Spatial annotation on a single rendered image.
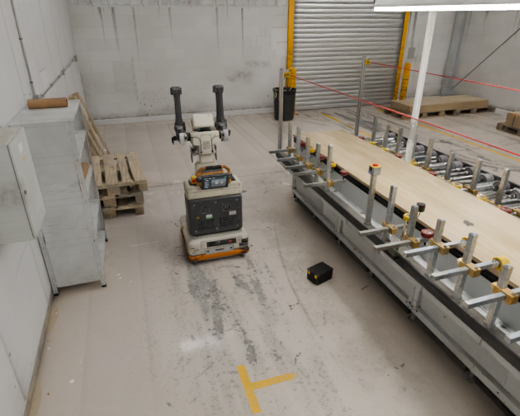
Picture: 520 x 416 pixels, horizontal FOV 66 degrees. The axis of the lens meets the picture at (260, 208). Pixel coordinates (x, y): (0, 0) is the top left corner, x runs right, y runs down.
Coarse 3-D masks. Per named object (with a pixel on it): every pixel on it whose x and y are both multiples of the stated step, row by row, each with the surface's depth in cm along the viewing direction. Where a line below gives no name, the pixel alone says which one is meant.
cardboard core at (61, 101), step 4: (28, 100) 335; (32, 100) 335; (36, 100) 336; (40, 100) 337; (44, 100) 337; (48, 100) 338; (52, 100) 339; (56, 100) 340; (60, 100) 341; (64, 100) 342; (28, 104) 334; (32, 104) 335; (36, 104) 336; (40, 104) 337; (44, 104) 337; (48, 104) 338; (52, 104) 339; (56, 104) 340; (60, 104) 341; (64, 104) 342; (32, 108) 337; (36, 108) 339
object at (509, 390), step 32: (352, 192) 387; (320, 224) 474; (416, 224) 304; (352, 256) 410; (448, 256) 275; (384, 288) 362; (416, 288) 314; (480, 288) 252; (512, 288) 230; (416, 320) 324; (448, 320) 289; (512, 320) 233; (448, 352) 292; (480, 352) 263; (480, 384) 267; (512, 384) 244
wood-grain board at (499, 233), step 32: (352, 160) 416; (384, 160) 416; (384, 192) 341; (416, 192) 341; (448, 192) 341; (448, 224) 291; (480, 224) 291; (512, 224) 291; (480, 256) 252; (512, 256) 252
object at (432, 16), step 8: (432, 16) 358; (432, 24) 362; (432, 32) 365; (424, 40) 371; (424, 48) 372; (424, 56) 374; (424, 64) 377; (424, 72) 380; (424, 80) 384; (416, 88) 390; (416, 96) 392; (416, 104) 393; (416, 112) 397; (416, 120) 400; (416, 128) 405; (408, 144) 413; (408, 152) 415; (408, 160) 419
